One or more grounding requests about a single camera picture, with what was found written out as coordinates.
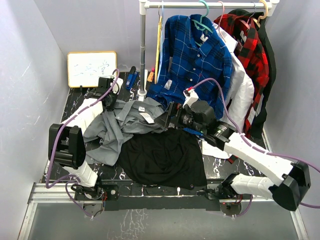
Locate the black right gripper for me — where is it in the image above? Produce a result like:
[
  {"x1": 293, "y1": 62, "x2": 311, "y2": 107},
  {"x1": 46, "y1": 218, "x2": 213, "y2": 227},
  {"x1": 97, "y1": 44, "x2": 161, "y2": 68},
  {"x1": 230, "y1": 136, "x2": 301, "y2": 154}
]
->
[{"x1": 154, "y1": 102, "x2": 206, "y2": 134}]

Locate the grey shirt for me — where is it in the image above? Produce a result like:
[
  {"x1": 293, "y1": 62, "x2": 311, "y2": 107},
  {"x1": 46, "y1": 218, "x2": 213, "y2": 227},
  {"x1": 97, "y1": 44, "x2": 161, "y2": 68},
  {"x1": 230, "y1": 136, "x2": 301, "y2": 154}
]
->
[{"x1": 83, "y1": 97, "x2": 164, "y2": 166}]

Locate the light blue wire hanger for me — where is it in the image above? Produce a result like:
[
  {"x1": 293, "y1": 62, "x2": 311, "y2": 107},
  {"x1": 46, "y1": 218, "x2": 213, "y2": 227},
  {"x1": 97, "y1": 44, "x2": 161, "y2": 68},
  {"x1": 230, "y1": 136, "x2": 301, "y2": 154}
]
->
[{"x1": 157, "y1": 0, "x2": 164, "y2": 81}]

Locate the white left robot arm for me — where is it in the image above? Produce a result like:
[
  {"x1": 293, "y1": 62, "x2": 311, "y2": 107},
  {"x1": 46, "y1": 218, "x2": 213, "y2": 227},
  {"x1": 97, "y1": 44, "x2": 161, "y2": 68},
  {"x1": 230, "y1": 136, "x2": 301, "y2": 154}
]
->
[{"x1": 45, "y1": 75, "x2": 124, "y2": 200}]

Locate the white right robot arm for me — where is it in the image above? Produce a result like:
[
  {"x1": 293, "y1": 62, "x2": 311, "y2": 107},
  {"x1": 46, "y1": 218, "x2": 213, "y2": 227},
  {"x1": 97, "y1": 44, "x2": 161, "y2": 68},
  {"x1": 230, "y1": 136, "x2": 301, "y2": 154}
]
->
[{"x1": 154, "y1": 100, "x2": 311, "y2": 211}]

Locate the black shirt on table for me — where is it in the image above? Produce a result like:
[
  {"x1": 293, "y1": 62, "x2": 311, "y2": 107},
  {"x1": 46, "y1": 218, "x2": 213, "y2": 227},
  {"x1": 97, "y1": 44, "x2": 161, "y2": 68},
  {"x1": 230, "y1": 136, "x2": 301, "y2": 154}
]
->
[{"x1": 117, "y1": 128, "x2": 207, "y2": 190}]

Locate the blue plaid shirt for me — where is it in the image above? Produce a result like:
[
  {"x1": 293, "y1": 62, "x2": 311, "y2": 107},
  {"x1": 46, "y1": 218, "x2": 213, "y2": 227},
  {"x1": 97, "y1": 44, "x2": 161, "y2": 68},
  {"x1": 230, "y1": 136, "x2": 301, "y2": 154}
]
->
[{"x1": 147, "y1": 14, "x2": 225, "y2": 120}]

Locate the white shirt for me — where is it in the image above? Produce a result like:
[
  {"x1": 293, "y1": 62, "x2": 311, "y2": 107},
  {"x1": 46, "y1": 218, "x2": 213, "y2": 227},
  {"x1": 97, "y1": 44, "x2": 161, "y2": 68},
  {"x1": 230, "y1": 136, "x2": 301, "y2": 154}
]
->
[{"x1": 201, "y1": 22, "x2": 255, "y2": 160}]

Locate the yellow plastic hanger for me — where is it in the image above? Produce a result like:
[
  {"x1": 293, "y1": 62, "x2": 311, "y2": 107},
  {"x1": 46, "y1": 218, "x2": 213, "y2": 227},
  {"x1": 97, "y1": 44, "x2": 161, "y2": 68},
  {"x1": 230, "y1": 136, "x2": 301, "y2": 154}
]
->
[{"x1": 154, "y1": 6, "x2": 163, "y2": 84}]

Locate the teal plastic hanger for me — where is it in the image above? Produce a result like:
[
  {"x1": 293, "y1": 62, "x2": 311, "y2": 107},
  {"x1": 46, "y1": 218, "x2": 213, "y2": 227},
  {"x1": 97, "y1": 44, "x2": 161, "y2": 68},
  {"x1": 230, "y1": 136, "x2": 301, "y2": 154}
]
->
[{"x1": 192, "y1": 0, "x2": 213, "y2": 43}]

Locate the pink hanger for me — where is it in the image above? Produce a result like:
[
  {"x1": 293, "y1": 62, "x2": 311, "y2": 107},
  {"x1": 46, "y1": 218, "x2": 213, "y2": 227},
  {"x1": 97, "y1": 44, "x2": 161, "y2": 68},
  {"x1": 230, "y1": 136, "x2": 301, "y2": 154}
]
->
[{"x1": 217, "y1": 0, "x2": 227, "y2": 43}]

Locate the red black plaid shirt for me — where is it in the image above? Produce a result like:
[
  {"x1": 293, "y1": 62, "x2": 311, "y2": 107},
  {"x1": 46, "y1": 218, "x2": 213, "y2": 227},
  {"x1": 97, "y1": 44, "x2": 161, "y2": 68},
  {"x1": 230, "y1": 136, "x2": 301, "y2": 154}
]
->
[{"x1": 213, "y1": 13, "x2": 269, "y2": 137}]

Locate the beige wooden hanger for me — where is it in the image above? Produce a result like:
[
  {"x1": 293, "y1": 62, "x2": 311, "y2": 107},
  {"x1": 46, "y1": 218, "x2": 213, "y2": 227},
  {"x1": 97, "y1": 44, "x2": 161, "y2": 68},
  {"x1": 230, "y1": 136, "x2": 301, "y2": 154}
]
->
[{"x1": 251, "y1": 0, "x2": 269, "y2": 28}]

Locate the metal clothes rack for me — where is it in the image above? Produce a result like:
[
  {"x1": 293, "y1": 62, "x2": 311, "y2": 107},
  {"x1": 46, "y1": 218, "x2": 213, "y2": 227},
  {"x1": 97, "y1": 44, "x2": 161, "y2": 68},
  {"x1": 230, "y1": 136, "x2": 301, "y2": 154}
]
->
[{"x1": 137, "y1": 0, "x2": 280, "y2": 101}]

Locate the blue stapler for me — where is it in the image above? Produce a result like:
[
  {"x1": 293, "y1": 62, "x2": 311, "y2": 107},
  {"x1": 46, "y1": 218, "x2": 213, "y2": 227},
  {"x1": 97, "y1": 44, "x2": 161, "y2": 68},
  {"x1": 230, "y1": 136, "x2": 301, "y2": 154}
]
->
[{"x1": 125, "y1": 66, "x2": 138, "y2": 90}]

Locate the yellow framed whiteboard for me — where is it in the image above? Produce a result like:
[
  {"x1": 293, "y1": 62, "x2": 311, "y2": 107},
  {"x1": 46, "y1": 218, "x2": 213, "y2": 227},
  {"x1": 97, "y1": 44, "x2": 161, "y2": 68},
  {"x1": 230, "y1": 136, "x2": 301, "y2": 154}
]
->
[{"x1": 67, "y1": 51, "x2": 117, "y2": 88}]

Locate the orange small object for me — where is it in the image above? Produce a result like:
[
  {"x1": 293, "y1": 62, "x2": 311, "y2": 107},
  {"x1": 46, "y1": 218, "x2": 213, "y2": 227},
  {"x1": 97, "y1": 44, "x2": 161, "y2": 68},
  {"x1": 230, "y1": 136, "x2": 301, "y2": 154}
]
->
[{"x1": 147, "y1": 71, "x2": 154, "y2": 82}]

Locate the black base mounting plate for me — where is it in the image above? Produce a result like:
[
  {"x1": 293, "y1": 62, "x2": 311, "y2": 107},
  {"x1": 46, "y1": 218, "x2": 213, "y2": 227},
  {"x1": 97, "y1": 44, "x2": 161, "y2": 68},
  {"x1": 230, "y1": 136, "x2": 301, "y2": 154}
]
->
[{"x1": 71, "y1": 179, "x2": 250, "y2": 215}]

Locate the black hanging garment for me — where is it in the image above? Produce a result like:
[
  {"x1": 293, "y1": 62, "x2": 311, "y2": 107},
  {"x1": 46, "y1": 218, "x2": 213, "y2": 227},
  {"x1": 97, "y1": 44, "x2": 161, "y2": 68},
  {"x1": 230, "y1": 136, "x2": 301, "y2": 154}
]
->
[{"x1": 221, "y1": 9, "x2": 277, "y2": 138}]

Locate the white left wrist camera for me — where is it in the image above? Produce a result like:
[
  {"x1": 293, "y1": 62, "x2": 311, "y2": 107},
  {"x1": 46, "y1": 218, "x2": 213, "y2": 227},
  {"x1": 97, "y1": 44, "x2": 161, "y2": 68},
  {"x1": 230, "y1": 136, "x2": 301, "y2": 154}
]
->
[{"x1": 112, "y1": 78, "x2": 124, "y2": 95}]

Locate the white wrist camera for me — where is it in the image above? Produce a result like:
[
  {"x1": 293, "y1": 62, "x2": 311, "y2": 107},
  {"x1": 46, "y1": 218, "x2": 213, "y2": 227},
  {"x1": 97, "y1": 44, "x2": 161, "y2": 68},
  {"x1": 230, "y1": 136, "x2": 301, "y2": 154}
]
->
[
  {"x1": 112, "y1": 78, "x2": 124, "y2": 95},
  {"x1": 182, "y1": 87, "x2": 199, "y2": 109}
]

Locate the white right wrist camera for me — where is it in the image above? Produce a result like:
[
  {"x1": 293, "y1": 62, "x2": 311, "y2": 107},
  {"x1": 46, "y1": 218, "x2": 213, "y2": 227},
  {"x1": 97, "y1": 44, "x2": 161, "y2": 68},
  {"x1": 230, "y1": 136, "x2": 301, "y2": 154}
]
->
[{"x1": 182, "y1": 87, "x2": 199, "y2": 109}]

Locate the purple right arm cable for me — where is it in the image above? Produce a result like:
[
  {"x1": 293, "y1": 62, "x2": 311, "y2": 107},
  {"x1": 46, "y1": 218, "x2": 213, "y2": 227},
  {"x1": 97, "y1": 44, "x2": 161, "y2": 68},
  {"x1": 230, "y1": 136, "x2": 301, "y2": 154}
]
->
[{"x1": 189, "y1": 77, "x2": 320, "y2": 218}]

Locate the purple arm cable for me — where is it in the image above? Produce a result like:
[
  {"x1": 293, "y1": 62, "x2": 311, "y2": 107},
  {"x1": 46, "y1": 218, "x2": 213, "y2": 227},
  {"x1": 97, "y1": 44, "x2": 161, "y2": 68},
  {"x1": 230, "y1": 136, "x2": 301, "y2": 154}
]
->
[
  {"x1": 44, "y1": 68, "x2": 120, "y2": 218},
  {"x1": 189, "y1": 77, "x2": 320, "y2": 218}
]

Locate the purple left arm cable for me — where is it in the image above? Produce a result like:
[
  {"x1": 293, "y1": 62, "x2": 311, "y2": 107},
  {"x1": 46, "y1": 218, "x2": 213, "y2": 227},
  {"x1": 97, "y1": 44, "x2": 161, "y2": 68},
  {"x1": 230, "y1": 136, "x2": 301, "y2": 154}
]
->
[{"x1": 44, "y1": 68, "x2": 120, "y2": 218}]

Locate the aluminium frame rail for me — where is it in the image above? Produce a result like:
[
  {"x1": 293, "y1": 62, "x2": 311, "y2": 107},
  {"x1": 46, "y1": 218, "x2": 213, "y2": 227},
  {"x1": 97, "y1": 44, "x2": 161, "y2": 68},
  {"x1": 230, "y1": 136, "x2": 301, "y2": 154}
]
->
[{"x1": 17, "y1": 129, "x2": 310, "y2": 240}]

